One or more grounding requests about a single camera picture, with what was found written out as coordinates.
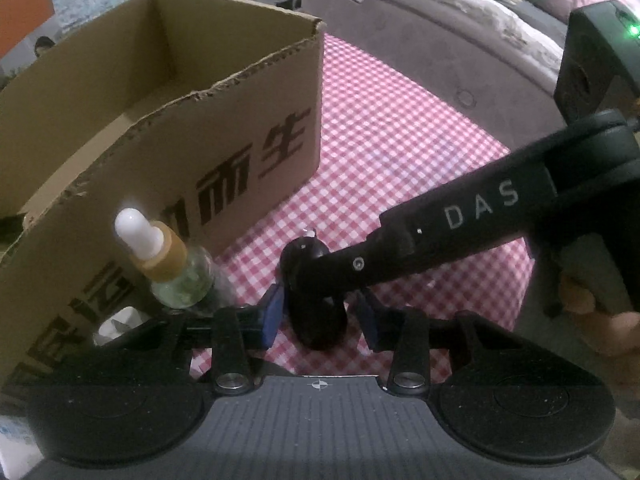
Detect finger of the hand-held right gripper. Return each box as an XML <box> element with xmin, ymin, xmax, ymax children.
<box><xmin>287</xmin><ymin>230</ymin><xmax>417</xmax><ymax>306</ymax></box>

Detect grey bed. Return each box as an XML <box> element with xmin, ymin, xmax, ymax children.
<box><xmin>280</xmin><ymin>0</ymin><xmax>640</xmax><ymax>126</ymax></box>

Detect grey blanket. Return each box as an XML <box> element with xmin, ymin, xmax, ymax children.
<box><xmin>500</xmin><ymin>0</ymin><xmax>573</xmax><ymax>28</ymax></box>

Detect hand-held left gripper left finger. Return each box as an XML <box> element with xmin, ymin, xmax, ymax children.
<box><xmin>96</xmin><ymin>285</ymin><xmax>287</xmax><ymax>395</ymax></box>

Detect black glossy rounded object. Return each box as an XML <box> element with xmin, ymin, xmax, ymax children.
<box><xmin>278</xmin><ymin>236</ymin><xmax>348</xmax><ymax>352</ymax></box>

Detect large cardboard box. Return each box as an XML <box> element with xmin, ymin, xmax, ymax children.
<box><xmin>0</xmin><ymin>0</ymin><xmax>327</xmax><ymax>401</ymax></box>

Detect person's right hand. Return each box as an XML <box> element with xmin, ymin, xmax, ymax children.
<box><xmin>559</xmin><ymin>270</ymin><xmax>640</xmax><ymax>358</ymax></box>

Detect orange wall poster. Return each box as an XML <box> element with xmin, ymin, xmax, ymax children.
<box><xmin>0</xmin><ymin>0</ymin><xmax>57</xmax><ymax>93</ymax></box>

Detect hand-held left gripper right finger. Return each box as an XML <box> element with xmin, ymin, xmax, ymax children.
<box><xmin>356</xmin><ymin>294</ymin><xmax>522</xmax><ymax>397</ymax></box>

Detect glass dropper bottle white cap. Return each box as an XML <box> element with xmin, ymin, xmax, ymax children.
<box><xmin>115</xmin><ymin>207</ymin><xmax>231</xmax><ymax>311</ymax></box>

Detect white fluffy blanket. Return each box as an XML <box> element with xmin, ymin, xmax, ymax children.
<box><xmin>395</xmin><ymin>0</ymin><xmax>568</xmax><ymax>88</ymax></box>

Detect white carton with blue print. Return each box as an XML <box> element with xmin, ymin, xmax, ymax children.
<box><xmin>0</xmin><ymin>410</ymin><xmax>47</xmax><ymax>480</ymax></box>

